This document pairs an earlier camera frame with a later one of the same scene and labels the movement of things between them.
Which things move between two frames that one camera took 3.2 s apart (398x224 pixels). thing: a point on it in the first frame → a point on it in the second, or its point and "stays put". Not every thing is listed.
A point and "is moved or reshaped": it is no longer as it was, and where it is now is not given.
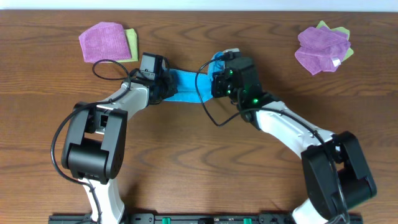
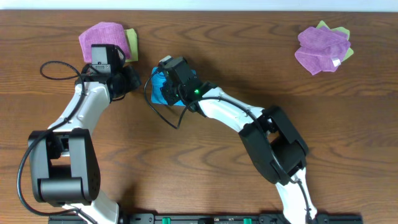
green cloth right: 341,29 stays put
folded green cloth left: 132,40 stays put
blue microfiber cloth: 186,83 is moved or reshaped
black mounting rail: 197,218 stays put
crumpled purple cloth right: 321,49 stays put
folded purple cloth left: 104,41 stays put
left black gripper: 173,88 → 135,80
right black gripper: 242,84 → 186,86
